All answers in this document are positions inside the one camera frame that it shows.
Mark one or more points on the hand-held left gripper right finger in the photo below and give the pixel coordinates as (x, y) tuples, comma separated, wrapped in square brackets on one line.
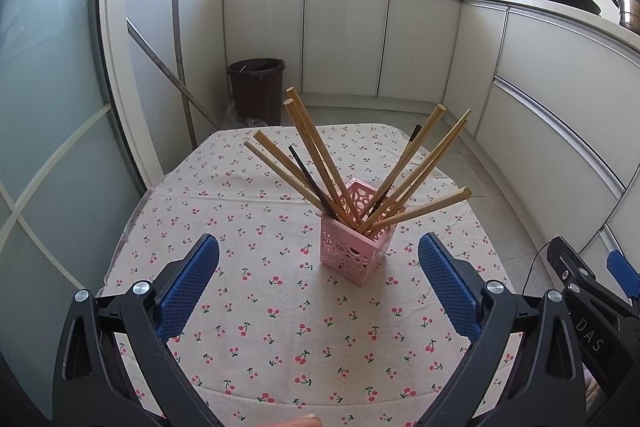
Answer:
[(445, 277)]

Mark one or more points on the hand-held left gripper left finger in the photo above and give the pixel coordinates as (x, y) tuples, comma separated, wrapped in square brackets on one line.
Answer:
[(190, 277)]

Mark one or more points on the pink perforated utensil holder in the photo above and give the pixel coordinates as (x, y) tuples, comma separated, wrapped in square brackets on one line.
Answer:
[(350, 252)]

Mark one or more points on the black chopstick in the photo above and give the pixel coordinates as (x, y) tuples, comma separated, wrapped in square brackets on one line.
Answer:
[(415, 133), (307, 174)]

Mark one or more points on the bunch of wooden chopsticks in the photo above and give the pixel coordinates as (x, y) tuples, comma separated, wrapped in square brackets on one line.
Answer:
[(314, 141)]

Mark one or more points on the person's left hand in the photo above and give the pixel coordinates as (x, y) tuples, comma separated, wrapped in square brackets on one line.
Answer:
[(302, 422)]

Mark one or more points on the cherry print tablecloth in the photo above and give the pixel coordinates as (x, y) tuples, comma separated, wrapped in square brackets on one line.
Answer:
[(250, 307)]

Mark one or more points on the dark brown trash bin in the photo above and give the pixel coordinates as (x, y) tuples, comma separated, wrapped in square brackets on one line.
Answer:
[(255, 92)]

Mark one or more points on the plain metal pole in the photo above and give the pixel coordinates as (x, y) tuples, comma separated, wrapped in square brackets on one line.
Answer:
[(170, 72)]

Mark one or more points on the frosted glass door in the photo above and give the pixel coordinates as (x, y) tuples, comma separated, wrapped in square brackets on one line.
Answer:
[(60, 107)]

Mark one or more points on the metal pole with black clamp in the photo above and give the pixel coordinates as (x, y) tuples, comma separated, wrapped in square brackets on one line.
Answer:
[(179, 32)]

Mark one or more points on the white kitchen base cabinets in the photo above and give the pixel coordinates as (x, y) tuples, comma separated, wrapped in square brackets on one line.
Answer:
[(345, 32)]

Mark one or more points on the steel stock pot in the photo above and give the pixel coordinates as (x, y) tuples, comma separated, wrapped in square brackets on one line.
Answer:
[(629, 9)]

